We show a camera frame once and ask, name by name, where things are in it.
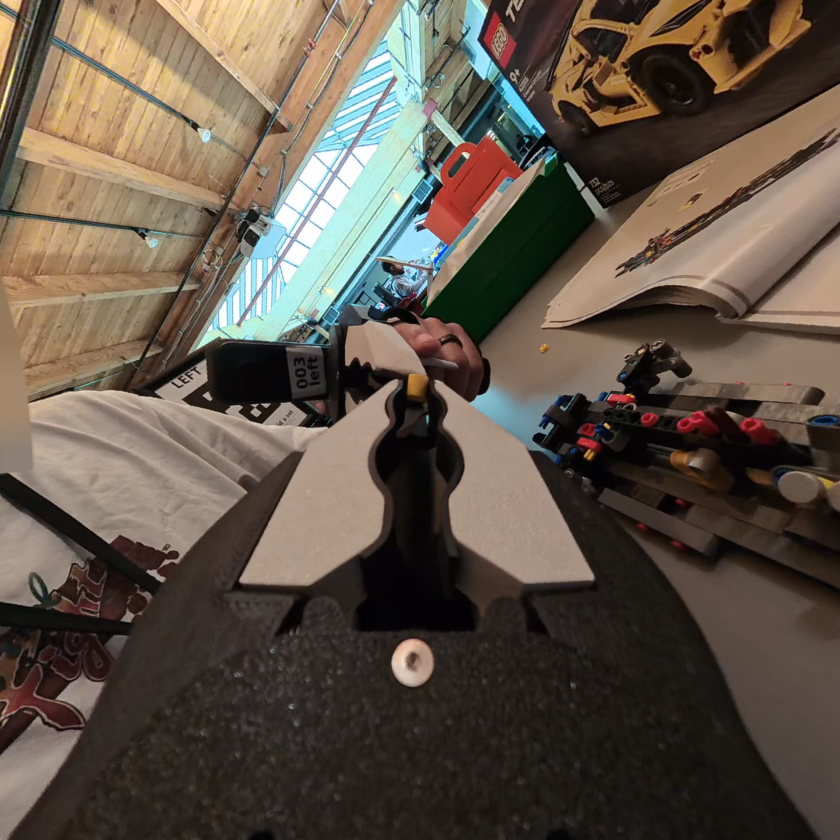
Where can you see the lego instruction booklet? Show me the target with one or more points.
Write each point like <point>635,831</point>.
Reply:
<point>754,249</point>

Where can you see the black framed marker sign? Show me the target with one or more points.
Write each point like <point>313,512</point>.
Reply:
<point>180,387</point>

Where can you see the black lego set box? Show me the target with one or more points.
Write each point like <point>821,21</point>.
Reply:
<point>689,131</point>

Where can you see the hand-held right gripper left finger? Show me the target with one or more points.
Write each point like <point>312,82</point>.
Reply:
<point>308,518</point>

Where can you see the red plastic case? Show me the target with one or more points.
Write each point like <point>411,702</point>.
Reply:
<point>459,197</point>

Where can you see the ceiling mounted camera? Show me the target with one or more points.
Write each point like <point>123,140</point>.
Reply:
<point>253,229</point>

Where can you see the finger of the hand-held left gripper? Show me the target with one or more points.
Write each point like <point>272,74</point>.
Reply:
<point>410,423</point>
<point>384,351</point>

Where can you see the person's left hand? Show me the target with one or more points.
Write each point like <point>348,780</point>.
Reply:
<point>459,367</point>

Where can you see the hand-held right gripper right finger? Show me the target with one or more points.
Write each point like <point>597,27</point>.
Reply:
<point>525,518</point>

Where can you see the yellow lego axle connector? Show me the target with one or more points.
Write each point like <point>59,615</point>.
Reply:
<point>415,387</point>

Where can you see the green storage bin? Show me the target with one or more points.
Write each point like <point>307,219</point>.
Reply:
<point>525,262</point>

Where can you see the person's white t-shirt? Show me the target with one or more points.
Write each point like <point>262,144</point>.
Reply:
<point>131,472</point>

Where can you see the lego car chassis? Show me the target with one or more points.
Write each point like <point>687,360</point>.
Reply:
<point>689,459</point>

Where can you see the white cardboard sheet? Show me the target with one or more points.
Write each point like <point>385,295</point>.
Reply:
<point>485,223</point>

